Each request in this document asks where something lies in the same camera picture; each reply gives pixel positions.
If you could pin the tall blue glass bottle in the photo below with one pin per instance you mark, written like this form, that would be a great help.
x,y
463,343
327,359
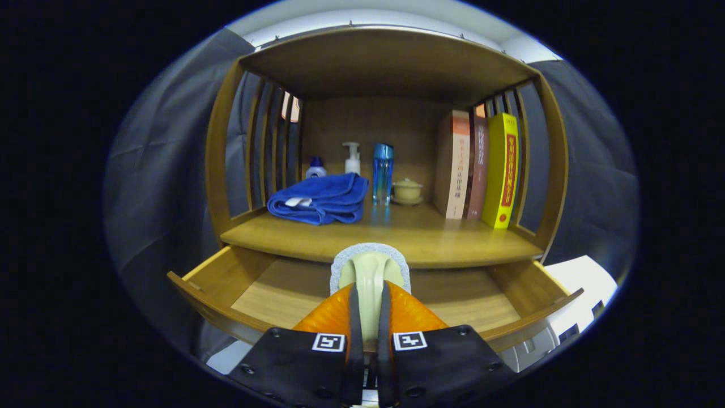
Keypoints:
x,y
383,175

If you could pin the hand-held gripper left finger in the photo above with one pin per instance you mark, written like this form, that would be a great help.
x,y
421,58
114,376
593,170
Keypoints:
x,y
355,351

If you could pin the white pump bottle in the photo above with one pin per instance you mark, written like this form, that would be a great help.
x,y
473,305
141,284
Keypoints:
x,y
352,164

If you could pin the yellow book red label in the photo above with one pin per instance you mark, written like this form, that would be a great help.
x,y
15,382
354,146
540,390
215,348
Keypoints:
x,y
501,170

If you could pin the wooden countertop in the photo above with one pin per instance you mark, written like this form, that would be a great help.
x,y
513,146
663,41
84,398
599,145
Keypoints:
x,y
453,238

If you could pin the light grey panelled unit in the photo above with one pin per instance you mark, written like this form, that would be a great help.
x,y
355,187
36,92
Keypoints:
x,y
527,354

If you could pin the beige book orange band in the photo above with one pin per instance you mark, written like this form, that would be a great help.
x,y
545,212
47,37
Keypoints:
x,y
456,170

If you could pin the black backdrop cloth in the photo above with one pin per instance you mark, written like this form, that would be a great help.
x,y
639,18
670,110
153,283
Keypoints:
x,y
158,170

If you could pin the white flat board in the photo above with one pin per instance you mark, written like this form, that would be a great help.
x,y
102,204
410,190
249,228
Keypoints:
x,y
589,283

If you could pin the small white bottle blue cap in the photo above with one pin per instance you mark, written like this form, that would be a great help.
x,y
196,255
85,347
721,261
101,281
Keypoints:
x,y
316,171

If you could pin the brown book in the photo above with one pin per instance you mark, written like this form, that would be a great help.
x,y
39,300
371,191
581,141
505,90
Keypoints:
x,y
478,175

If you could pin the blue folded towel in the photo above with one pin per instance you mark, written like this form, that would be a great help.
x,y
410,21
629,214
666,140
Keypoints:
x,y
323,198

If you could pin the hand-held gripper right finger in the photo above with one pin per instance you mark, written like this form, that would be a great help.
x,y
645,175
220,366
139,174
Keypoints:
x,y
385,357

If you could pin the wooden drawer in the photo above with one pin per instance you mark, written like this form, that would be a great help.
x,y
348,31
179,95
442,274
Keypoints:
x,y
283,289

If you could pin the yellow lidded teacup with saucer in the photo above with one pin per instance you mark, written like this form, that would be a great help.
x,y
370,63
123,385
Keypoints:
x,y
406,191

